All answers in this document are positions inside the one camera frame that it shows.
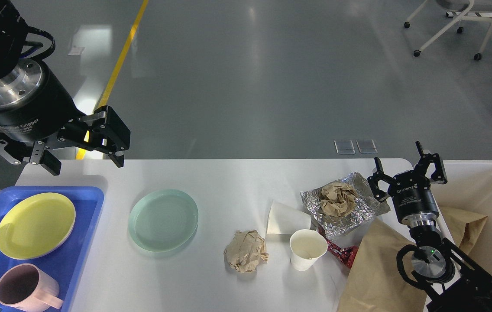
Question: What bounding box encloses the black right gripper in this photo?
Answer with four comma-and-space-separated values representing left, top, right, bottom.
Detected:
367, 141, 448, 227

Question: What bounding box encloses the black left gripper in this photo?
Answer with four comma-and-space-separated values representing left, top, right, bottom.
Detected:
0, 58, 131, 176

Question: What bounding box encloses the light green plate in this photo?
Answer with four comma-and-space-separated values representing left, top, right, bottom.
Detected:
128, 189, 199, 253

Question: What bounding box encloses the pink mug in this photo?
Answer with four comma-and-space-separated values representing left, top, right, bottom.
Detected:
0, 263, 64, 312

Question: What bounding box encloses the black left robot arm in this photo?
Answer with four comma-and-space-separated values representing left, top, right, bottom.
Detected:
0, 0, 131, 176

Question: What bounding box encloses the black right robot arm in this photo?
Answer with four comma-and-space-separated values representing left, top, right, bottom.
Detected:
367, 142, 492, 312

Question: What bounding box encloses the floor socket cover right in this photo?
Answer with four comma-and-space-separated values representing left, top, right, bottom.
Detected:
356, 140, 378, 154

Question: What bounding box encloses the floor socket cover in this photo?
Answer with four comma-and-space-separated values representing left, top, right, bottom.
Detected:
356, 140, 378, 154
334, 140, 356, 155

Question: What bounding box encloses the brown paper in bin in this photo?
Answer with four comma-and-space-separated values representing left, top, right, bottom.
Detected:
440, 206, 488, 255

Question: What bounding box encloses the crumpled paper on foil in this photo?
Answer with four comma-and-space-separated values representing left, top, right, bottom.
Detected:
320, 182, 358, 218

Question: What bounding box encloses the floor socket cover left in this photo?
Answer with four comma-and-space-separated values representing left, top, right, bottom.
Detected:
334, 140, 356, 155

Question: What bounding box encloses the yellow plate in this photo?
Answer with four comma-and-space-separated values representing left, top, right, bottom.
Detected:
0, 193, 76, 260

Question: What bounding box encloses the red snack wrapper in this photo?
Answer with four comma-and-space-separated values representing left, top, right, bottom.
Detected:
317, 226, 359, 269

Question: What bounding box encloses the brown paper bag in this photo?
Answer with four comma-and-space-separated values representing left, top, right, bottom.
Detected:
337, 220, 427, 312

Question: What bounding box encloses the white paper cup upright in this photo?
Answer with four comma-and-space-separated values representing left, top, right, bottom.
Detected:
289, 229, 328, 271

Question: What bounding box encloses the flattened white paper cup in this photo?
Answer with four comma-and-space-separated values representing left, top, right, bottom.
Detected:
266, 200, 311, 235

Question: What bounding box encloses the blue plastic tray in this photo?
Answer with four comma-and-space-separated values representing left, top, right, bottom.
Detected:
0, 186, 104, 312

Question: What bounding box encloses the crumpled brown paper ball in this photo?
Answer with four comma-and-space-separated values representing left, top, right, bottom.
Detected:
224, 230, 269, 273

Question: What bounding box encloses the white office chair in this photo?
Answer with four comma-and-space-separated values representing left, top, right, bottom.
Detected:
413, 0, 492, 61

